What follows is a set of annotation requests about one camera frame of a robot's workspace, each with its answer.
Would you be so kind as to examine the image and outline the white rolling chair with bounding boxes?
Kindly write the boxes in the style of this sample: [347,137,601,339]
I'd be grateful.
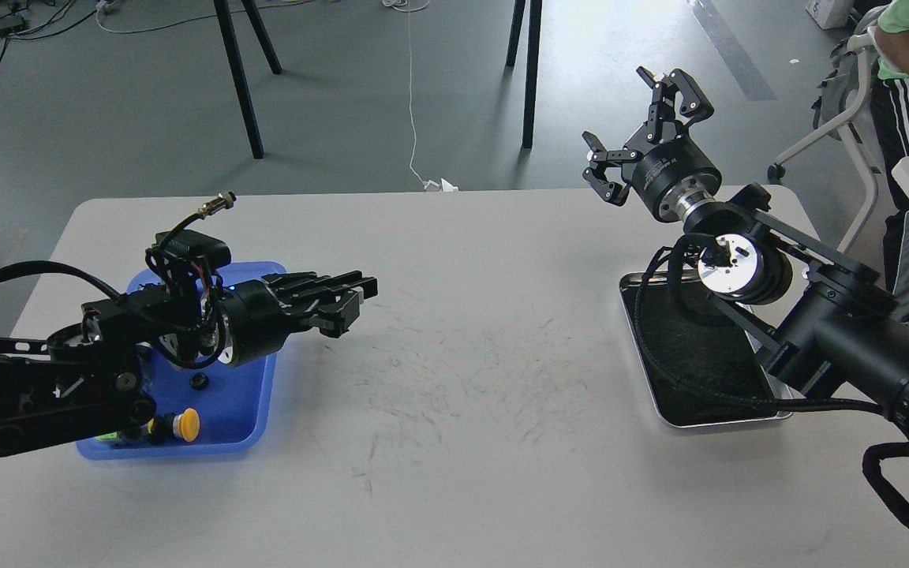
[767,6,886,252]

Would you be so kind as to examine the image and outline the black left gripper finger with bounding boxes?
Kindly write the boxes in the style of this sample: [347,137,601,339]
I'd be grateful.
[262,271,378,305]
[285,293,364,338]

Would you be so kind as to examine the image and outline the blue plastic tray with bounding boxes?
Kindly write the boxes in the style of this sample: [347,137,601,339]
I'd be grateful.
[76,261,288,461]

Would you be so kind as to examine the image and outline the silver metal tray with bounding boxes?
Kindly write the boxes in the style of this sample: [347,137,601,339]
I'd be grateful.
[638,271,792,428]

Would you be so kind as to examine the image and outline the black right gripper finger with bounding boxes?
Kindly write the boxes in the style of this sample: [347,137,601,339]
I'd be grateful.
[636,67,715,145]
[582,132,645,207]

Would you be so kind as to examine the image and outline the black stand legs right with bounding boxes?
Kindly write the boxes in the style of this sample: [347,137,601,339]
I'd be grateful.
[505,0,544,150]

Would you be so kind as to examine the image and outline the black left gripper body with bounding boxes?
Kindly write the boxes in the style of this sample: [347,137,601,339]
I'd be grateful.
[218,279,296,368]

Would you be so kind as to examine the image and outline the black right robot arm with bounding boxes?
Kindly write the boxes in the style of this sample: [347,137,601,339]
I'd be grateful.
[583,67,909,529]

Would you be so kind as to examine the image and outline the black floor cables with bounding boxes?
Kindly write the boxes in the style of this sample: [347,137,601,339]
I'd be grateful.
[0,0,120,123]

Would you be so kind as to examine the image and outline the black stand legs left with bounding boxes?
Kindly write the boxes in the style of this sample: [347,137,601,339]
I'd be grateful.
[213,1,282,159]

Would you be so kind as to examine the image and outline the yellow mushroom push button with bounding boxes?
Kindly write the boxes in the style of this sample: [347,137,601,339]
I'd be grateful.
[147,409,200,443]

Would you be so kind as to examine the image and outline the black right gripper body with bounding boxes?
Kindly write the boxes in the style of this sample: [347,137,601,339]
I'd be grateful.
[629,136,722,222]

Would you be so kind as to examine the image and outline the black stand legs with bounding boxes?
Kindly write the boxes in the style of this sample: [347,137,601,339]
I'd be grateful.
[505,0,544,150]
[213,1,282,159]

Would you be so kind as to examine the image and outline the white floor cable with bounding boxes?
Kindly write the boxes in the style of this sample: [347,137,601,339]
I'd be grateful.
[382,0,460,192]

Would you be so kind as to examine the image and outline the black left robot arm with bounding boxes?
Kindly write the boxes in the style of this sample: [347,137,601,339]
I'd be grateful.
[0,192,378,457]

